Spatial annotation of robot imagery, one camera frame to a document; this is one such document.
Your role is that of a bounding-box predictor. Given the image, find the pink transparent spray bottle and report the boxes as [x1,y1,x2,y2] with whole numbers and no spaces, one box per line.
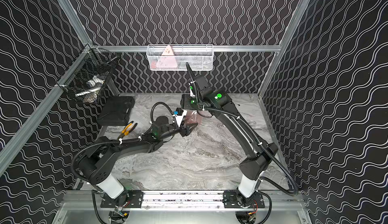
[185,110,200,126]

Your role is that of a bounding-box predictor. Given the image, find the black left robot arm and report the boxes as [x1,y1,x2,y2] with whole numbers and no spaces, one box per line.
[70,102,198,207]

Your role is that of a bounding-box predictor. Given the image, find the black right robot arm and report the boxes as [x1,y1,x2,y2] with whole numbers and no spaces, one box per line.
[181,63,299,206]

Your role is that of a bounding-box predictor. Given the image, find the pink triangle card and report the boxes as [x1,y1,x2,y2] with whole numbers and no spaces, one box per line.
[156,45,178,70]

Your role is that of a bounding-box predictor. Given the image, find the black plastic case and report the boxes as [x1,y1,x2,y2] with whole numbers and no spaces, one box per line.
[97,96,135,126]

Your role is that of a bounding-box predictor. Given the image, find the white items in basket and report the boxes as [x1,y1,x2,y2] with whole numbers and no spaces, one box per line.
[75,76,105,103]

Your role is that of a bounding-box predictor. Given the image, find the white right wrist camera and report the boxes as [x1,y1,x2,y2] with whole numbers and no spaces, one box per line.
[189,85,195,97]

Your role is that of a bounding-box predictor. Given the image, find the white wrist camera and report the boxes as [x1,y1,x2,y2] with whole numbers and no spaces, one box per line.
[189,85,195,97]
[173,108,187,128]

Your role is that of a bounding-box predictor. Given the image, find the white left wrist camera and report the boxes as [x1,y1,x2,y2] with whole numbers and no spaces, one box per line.
[173,108,187,128]

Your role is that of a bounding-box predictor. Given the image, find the clear plastic wall basket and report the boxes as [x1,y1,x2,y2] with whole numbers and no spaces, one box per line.
[146,44,214,71]

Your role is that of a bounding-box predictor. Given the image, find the yellow handled pliers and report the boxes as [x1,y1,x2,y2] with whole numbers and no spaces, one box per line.
[117,121,138,140]

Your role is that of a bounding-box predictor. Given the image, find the black wire mesh basket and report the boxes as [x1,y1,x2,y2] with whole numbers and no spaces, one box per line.
[59,46,119,104]

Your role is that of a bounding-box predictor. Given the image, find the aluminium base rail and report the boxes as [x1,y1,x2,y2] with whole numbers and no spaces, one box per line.
[61,190,304,211]

